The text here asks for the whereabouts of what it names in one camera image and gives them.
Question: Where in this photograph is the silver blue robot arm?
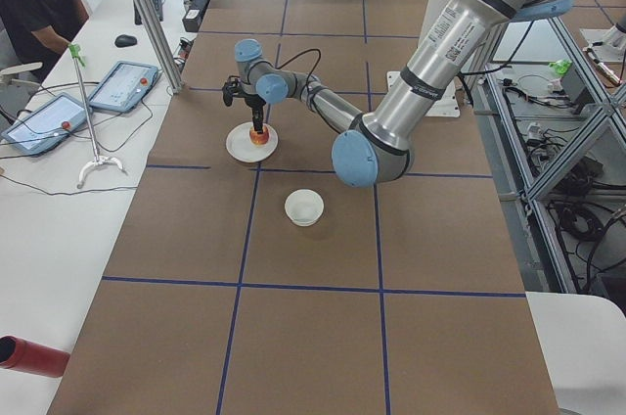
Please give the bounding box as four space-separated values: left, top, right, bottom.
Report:
222 0 574 187

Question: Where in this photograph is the red cylinder bottle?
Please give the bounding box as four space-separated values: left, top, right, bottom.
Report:
1 336 70 378

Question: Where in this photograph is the red yellow apple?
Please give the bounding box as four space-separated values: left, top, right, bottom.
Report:
248 124 270 146

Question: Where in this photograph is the blue teach pendant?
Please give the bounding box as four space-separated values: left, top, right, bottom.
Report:
1 93 88 157
88 61 159 114

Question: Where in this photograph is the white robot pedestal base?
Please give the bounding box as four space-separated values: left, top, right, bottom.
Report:
385 0 464 118

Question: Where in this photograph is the black camera cable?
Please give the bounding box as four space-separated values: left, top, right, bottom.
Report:
229 47 324 93

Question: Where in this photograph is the far blue teach pendant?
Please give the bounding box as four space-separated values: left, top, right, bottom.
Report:
88 61 159 114

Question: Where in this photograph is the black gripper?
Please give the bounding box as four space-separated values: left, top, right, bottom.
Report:
244 93 266 133

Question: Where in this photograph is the black computer mouse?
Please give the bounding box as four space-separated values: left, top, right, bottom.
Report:
114 34 138 48

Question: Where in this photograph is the white plate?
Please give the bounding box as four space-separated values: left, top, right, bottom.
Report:
225 121 279 163

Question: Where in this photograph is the brown paper table cover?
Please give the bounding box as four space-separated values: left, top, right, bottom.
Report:
50 0 558 414

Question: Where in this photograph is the near blue teach pendant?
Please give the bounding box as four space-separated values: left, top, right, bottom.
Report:
1 93 88 157

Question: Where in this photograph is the small white bowl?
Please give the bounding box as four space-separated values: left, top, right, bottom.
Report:
284 189 325 227

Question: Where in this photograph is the aluminium frame post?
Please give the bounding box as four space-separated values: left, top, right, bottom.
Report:
133 0 183 94

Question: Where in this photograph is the white reacher grabber stick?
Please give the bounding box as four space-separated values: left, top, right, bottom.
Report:
67 43 127 190

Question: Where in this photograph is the person in black shirt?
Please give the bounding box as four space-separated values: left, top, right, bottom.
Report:
1 0 88 81

